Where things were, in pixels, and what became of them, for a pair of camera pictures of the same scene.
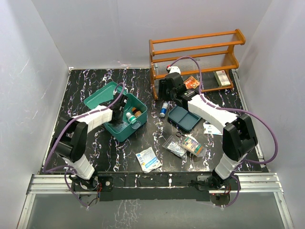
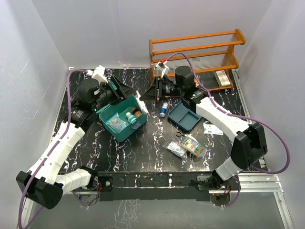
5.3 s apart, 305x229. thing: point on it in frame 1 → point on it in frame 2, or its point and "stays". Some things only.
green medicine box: x=134 y=116 stays
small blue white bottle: x=163 y=109 stays
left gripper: x=119 y=120 → x=123 y=90
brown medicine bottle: x=137 y=112 stays
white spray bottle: x=131 y=118 stays
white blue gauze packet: x=148 y=161 → x=141 y=104
